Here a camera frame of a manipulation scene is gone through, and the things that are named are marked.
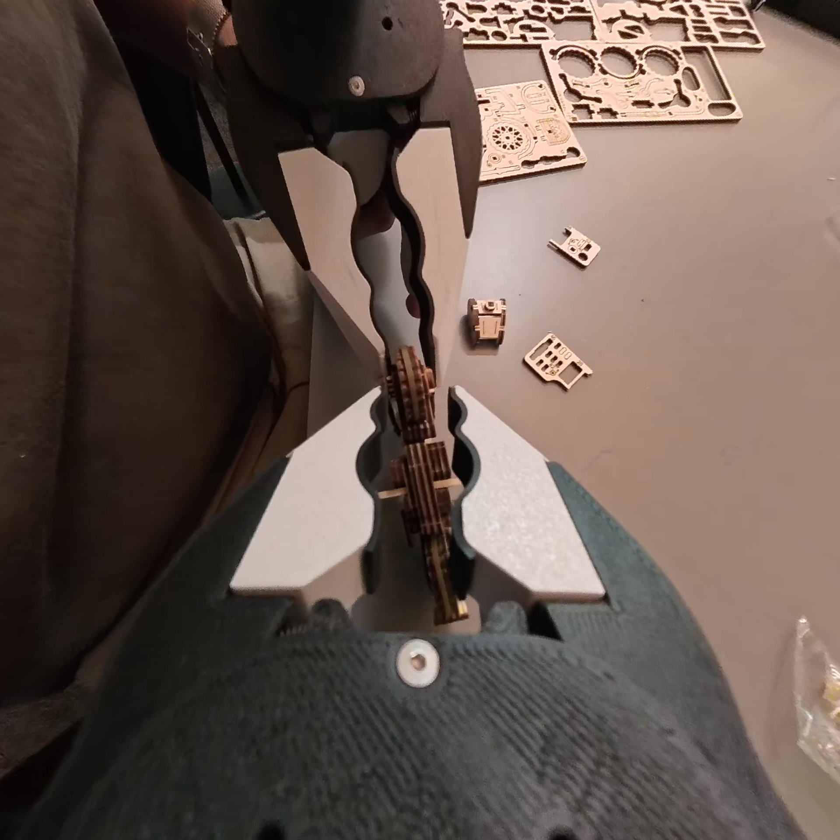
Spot person's left hand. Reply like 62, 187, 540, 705
359, 189, 399, 237

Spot wooden puzzle sheet round holes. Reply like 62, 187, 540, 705
438, 0, 599, 48

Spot small wooden grid piece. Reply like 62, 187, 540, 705
522, 332, 594, 391

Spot engraved wooden puzzle sheet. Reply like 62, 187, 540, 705
474, 80, 586, 185

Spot person in brown shirt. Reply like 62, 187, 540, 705
0, 0, 311, 840

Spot wooden gear assembly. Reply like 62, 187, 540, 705
381, 343, 472, 626

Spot clear plastic parts bag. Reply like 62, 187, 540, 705
790, 616, 840, 770

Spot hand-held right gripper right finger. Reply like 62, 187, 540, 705
448, 385, 609, 608

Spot wooden puzzle sheet small cutouts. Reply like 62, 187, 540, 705
589, 0, 767, 52

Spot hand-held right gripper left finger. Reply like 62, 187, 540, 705
228, 386, 395, 614

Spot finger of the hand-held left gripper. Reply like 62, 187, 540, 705
390, 122, 470, 389
276, 146, 398, 383

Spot large wooden puzzle sheet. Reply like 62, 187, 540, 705
540, 41, 744, 126

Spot small wooden cube assembly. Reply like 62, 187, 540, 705
466, 296, 507, 348

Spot small notched wooden piece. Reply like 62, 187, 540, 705
547, 226, 602, 268

